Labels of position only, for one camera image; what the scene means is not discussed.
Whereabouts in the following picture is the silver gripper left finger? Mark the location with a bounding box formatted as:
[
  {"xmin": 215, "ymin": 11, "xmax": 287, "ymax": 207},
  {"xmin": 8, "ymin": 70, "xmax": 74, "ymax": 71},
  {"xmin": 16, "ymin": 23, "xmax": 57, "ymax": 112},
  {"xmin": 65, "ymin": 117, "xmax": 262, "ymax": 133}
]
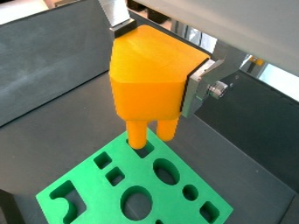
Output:
[{"xmin": 98, "ymin": 0, "xmax": 137, "ymax": 39}]

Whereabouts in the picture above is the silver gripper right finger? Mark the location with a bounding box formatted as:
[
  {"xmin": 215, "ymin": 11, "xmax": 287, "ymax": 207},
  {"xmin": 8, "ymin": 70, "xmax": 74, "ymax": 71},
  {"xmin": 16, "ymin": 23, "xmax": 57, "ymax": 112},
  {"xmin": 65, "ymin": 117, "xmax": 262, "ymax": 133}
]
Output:
[{"xmin": 181, "ymin": 39, "xmax": 249, "ymax": 119}]

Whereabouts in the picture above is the orange three prong plug block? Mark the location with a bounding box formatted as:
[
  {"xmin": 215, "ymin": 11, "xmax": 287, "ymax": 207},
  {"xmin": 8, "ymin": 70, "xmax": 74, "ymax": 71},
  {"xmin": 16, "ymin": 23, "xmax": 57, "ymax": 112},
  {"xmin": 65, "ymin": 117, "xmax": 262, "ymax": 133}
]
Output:
[{"xmin": 110, "ymin": 25, "xmax": 210, "ymax": 150}]

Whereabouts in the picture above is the green shape sorter board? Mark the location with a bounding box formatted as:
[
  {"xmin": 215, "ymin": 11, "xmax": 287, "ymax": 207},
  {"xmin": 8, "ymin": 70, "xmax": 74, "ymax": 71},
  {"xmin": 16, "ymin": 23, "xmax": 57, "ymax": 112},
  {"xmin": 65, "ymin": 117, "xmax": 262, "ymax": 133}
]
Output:
[{"xmin": 36, "ymin": 132, "xmax": 234, "ymax": 224}]

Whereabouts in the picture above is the black block at corner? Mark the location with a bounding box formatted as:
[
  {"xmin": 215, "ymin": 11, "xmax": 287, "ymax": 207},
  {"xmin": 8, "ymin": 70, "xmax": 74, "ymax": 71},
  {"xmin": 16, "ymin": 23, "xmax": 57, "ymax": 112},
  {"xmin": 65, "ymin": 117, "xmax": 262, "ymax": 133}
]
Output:
[{"xmin": 0, "ymin": 189, "xmax": 26, "ymax": 224}]

